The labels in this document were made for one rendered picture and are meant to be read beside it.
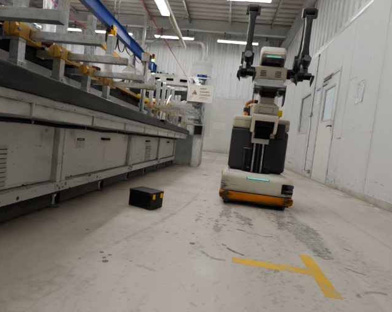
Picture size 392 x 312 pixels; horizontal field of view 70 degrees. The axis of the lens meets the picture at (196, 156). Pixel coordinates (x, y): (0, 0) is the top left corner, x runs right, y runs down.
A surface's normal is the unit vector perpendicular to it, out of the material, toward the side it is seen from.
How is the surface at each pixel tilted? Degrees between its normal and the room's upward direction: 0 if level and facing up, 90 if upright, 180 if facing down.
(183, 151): 90
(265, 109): 98
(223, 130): 90
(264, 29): 90
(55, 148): 90
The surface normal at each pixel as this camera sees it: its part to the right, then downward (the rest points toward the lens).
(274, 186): -0.12, 0.04
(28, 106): 0.99, 0.12
